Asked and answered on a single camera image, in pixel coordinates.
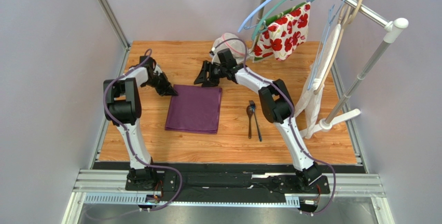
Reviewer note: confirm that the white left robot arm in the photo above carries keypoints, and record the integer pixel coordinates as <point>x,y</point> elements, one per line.
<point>122,107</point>

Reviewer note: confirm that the light blue plastic hanger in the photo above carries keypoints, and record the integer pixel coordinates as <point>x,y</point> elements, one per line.
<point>265,9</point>

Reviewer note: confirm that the blue thin wire hanger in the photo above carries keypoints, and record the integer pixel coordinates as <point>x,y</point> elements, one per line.
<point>326,37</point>

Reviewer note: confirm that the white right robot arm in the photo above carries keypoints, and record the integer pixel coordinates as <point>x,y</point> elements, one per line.
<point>276,104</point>

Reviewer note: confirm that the metal clothes rack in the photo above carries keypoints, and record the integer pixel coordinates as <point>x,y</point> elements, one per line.
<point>385,96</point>

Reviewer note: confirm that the white mesh laundry bag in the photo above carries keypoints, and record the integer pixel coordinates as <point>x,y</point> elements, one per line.
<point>233,43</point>

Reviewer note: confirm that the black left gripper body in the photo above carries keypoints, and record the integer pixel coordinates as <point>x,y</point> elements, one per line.
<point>159,81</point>

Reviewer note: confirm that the red poppy floral cloth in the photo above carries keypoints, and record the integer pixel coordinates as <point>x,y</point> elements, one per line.
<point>283,35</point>

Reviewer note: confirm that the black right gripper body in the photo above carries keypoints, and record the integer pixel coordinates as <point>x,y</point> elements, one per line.
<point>210,71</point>

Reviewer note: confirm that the white towel on hanger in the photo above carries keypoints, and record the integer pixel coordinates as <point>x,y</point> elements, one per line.
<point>311,96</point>

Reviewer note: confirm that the purple cloth napkin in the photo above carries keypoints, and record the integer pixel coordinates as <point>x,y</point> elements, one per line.
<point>194,110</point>

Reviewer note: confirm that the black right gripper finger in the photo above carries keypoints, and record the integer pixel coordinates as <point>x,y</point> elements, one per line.
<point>210,80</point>
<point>205,69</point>

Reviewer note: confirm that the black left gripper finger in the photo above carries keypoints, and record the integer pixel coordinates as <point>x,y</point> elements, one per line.
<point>165,91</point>
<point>174,92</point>

